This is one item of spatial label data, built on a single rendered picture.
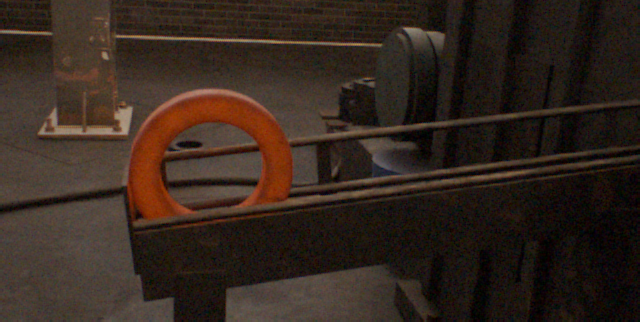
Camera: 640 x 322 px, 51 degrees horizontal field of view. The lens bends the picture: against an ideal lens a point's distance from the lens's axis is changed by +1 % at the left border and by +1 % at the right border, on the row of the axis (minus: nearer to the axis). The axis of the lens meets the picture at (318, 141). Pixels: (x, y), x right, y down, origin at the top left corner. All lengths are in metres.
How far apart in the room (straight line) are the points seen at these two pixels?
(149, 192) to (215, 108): 0.12
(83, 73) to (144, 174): 2.56
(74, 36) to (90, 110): 0.35
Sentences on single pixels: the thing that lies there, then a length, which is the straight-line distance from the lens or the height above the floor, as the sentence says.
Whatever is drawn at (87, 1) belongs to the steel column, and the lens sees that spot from 3.26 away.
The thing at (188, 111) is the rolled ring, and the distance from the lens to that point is 0.74.
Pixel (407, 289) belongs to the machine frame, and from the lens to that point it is 1.77.
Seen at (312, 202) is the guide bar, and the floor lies 0.61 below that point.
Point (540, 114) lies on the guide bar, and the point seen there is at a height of 0.70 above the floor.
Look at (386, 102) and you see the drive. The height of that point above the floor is 0.43.
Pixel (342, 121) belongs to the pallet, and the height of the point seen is 0.14.
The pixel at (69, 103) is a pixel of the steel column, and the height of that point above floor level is 0.14.
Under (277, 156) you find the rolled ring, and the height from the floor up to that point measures 0.66.
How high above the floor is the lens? 0.89
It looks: 16 degrees down
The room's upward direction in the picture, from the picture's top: 4 degrees clockwise
